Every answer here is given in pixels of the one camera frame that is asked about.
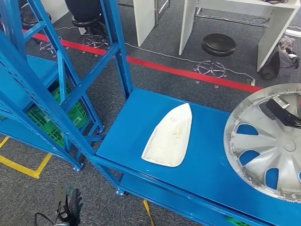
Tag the silver wheel hubcap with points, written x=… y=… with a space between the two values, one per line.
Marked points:
x=270 y=143

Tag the black bag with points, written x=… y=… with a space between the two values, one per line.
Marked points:
x=282 y=62

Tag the blue metal shelf rack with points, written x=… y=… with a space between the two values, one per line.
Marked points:
x=42 y=70
x=207 y=140

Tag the green plastic crate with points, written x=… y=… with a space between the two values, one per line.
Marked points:
x=236 y=222
x=76 y=117

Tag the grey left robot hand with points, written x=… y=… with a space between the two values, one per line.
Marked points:
x=72 y=208

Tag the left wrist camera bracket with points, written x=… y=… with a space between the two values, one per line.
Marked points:
x=61 y=195

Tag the white cabinet panel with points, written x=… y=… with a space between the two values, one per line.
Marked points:
x=55 y=9

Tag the white plastic cover part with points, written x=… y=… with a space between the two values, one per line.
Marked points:
x=168 y=140

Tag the white desk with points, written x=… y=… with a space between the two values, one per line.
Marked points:
x=188 y=25
x=143 y=18

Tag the white power strip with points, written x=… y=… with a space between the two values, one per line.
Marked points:
x=293 y=32

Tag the person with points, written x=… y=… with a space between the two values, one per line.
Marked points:
x=82 y=9

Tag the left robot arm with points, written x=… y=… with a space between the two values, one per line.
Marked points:
x=62 y=224

